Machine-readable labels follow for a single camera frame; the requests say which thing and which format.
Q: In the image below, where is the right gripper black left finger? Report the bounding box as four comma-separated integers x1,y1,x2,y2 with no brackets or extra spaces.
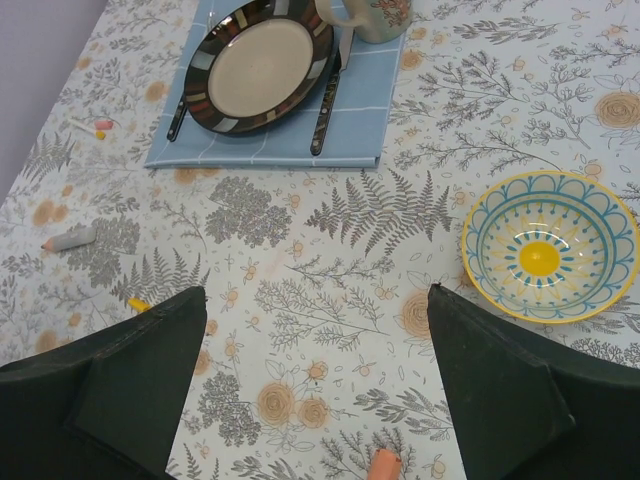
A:
1,287,207,479

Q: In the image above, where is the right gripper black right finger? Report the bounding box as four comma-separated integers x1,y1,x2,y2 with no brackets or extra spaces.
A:
428,284,639,479

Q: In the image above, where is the white marker with yellow tip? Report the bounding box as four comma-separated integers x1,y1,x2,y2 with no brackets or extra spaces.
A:
68,118,106,140

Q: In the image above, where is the orange pen cap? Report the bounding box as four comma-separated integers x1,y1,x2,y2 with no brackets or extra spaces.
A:
367,449,402,480

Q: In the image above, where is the pink pen cap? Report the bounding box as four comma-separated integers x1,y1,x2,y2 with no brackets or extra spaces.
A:
94,120,114,131

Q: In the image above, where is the grey marker with red tip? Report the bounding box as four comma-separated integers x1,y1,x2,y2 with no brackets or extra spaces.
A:
41,227,97,253

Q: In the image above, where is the yellow and blue patterned bowl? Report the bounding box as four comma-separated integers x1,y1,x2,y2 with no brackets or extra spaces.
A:
461,171,639,324

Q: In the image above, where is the light blue checked placemat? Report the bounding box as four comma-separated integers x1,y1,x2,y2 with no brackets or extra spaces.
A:
145,1,403,168

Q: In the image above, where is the dark striped rim dinner plate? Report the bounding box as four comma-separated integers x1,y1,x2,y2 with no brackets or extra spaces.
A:
183,0,334,134

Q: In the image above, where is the beige floral ceramic mug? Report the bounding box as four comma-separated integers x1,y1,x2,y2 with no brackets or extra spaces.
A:
314,0,413,44

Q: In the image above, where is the black handled fork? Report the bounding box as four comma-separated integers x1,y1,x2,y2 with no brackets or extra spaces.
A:
166,96,187,142

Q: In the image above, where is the black handled table knife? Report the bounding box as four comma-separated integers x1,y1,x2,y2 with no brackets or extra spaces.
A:
310,28,354,156

